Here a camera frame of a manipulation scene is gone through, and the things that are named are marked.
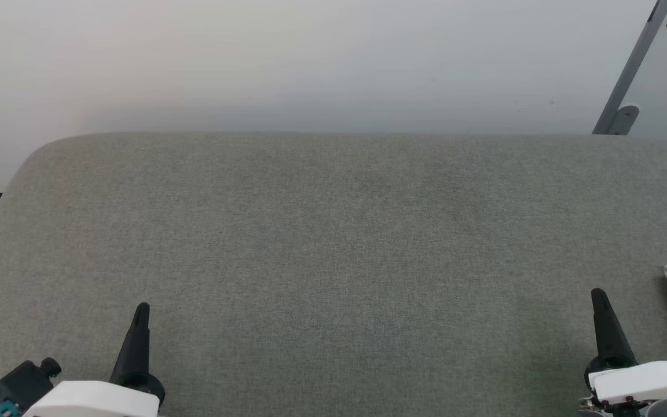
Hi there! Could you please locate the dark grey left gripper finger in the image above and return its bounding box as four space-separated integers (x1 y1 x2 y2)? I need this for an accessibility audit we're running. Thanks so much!
109 302 152 384

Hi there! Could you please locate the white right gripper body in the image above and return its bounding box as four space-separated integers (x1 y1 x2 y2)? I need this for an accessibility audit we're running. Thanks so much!
578 354 667 417

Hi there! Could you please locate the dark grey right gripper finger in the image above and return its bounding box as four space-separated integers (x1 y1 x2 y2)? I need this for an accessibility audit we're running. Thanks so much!
591 288 638 365

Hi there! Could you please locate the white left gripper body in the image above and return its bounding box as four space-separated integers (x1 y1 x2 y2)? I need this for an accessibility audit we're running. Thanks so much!
23 371 166 417

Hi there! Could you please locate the grey metal post with bracket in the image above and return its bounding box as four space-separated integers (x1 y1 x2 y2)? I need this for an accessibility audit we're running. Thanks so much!
592 0 667 136

